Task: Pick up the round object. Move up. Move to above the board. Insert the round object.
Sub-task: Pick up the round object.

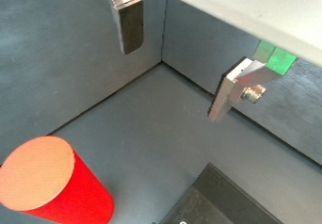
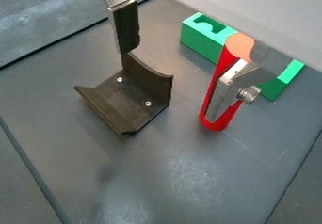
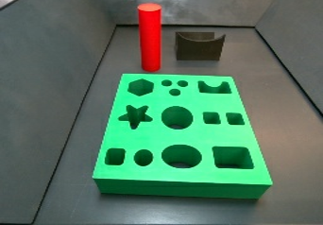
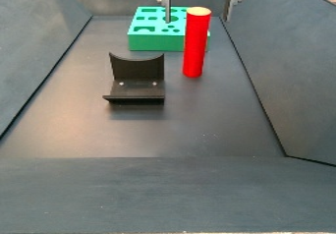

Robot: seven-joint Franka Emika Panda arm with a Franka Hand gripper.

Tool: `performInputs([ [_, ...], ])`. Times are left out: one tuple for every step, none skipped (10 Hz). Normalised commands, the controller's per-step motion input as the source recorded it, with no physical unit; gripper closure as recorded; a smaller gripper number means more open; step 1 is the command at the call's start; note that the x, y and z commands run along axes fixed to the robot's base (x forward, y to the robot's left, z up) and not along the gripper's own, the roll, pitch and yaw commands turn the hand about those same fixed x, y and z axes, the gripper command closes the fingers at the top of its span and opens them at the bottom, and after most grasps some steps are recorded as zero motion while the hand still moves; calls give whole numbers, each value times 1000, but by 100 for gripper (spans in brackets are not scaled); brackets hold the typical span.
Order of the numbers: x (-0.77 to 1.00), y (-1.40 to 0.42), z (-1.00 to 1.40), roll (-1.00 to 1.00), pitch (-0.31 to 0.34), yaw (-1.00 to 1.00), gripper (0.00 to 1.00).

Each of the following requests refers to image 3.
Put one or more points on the green shape-sorting board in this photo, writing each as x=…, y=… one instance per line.
x=179, y=140

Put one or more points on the dark grey curved block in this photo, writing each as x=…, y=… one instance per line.
x=198, y=46

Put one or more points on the red cylinder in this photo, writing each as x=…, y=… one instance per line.
x=150, y=34

